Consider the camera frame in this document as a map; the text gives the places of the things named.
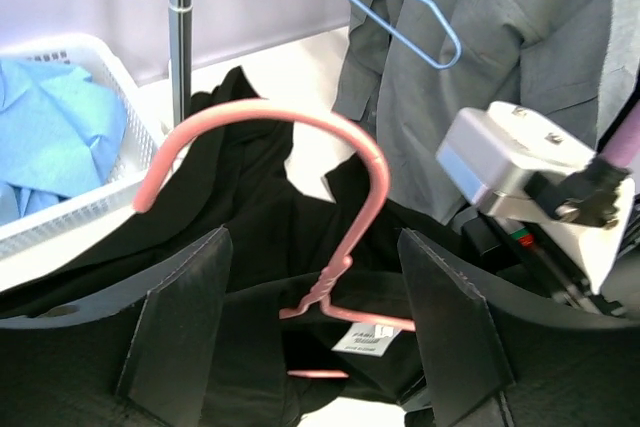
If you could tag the grey shirt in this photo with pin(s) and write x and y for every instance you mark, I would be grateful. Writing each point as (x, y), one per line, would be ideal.
(410, 68)

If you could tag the pink wire hanger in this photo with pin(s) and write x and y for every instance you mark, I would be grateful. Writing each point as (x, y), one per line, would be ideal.
(344, 325)

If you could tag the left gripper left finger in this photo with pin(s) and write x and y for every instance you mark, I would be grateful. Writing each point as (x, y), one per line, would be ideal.
(137, 353)

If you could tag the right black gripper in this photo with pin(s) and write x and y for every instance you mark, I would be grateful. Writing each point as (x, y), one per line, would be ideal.
(526, 256)

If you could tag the light blue shirt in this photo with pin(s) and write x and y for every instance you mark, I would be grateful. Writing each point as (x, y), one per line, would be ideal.
(61, 134)

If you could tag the black shirt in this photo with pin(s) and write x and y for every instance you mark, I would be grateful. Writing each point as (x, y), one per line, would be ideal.
(234, 178)

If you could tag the white plastic basket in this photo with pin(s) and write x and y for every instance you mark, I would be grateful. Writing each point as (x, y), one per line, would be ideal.
(142, 138)

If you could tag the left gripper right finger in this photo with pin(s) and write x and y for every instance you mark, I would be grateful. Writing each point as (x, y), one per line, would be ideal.
(495, 354)

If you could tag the metal clothes rack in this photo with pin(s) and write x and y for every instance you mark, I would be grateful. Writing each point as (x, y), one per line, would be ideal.
(180, 39)

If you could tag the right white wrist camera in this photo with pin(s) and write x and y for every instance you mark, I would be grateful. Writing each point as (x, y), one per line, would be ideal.
(512, 162)

